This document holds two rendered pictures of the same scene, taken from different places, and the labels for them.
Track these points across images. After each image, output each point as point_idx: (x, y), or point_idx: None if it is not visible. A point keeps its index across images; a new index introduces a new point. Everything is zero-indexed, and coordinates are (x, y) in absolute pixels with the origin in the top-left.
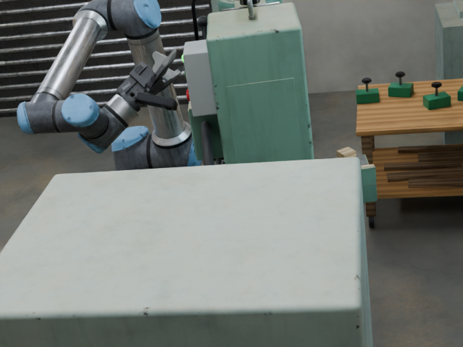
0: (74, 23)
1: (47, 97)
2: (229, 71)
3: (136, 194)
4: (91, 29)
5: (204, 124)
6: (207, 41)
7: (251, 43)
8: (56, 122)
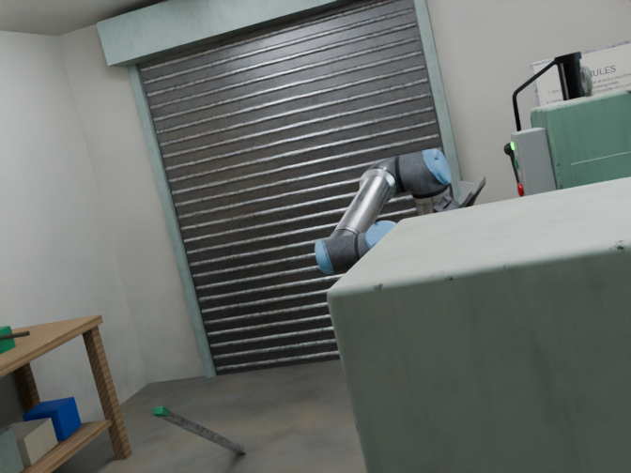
0: (361, 184)
1: (346, 233)
2: (575, 145)
3: (519, 206)
4: (381, 184)
5: None
6: (546, 112)
7: (600, 109)
8: (360, 252)
